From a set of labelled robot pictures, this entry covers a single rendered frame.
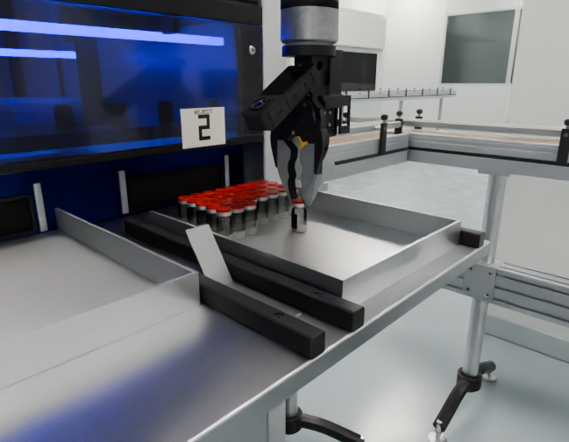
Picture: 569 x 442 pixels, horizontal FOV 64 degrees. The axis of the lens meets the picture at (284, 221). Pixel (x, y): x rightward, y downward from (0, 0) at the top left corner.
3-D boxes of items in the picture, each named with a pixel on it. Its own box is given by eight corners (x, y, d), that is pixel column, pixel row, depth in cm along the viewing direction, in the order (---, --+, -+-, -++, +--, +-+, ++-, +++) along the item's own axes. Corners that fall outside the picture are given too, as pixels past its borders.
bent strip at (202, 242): (188, 280, 50) (184, 229, 48) (209, 272, 52) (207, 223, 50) (278, 326, 41) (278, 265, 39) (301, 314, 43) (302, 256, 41)
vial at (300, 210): (288, 231, 66) (288, 202, 65) (298, 227, 67) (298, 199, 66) (299, 234, 64) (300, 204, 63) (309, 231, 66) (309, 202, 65)
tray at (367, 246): (151, 233, 65) (148, 210, 64) (277, 201, 83) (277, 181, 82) (341, 314, 43) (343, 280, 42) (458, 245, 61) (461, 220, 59)
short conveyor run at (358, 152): (254, 203, 97) (253, 127, 92) (209, 190, 107) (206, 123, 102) (411, 162, 144) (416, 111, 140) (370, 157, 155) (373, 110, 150)
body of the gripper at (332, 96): (351, 138, 64) (355, 46, 60) (311, 144, 58) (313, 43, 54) (309, 133, 69) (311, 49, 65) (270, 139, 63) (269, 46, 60)
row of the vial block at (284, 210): (203, 237, 63) (202, 205, 62) (291, 211, 75) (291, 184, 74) (213, 240, 62) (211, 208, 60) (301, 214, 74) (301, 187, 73)
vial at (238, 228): (226, 237, 63) (225, 205, 62) (238, 233, 65) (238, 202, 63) (237, 240, 62) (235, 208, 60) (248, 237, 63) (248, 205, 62)
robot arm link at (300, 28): (313, 3, 53) (265, 10, 58) (312, 46, 54) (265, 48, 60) (351, 10, 58) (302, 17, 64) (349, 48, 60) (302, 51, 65)
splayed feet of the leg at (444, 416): (421, 439, 144) (424, 402, 140) (480, 369, 179) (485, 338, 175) (444, 452, 139) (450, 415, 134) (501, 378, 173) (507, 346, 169)
